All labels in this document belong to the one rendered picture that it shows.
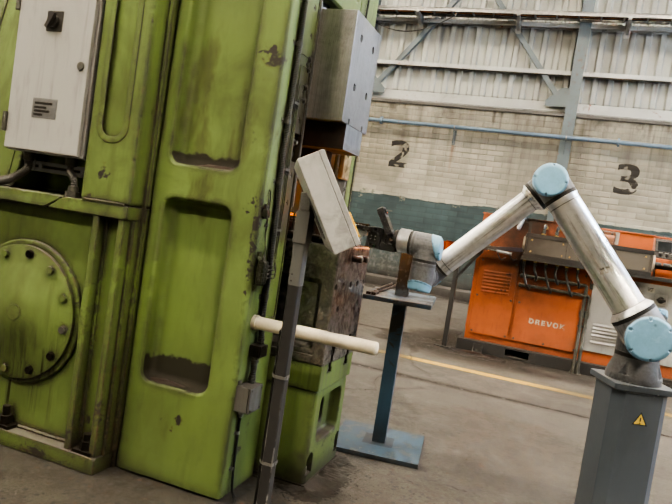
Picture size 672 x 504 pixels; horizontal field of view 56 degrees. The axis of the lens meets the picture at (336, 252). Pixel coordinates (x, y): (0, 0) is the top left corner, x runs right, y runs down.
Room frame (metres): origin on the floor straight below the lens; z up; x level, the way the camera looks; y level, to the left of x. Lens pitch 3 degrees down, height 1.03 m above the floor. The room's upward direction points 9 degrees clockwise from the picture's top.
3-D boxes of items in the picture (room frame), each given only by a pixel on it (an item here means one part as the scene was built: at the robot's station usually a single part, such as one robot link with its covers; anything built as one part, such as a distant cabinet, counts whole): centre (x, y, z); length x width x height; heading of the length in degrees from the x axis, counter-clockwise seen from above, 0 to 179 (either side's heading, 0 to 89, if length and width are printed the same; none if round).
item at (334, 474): (2.44, -0.05, 0.01); 0.58 x 0.39 x 0.01; 161
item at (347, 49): (2.57, 0.18, 1.56); 0.42 x 0.39 x 0.40; 71
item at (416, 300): (2.91, -0.33, 0.70); 0.40 x 0.30 x 0.02; 169
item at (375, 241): (2.42, -0.17, 0.97); 0.12 x 0.08 x 0.09; 71
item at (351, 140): (2.53, 0.20, 1.32); 0.42 x 0.20 x 0.10; 71
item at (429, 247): (2.37, -0.33, 0.96); 0.12 x 0.09 x 0.10; 71
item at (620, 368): (2.27, -1.13, 0.65); 0.19 x 0.19 x 0.10
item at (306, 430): (2.58, 0.19, 0.23); 0.55 x 0.37 x 0.47; 71
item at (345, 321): (2.58, 0.19, 0.69); 0.56 x 0.38 x 0.45; 71
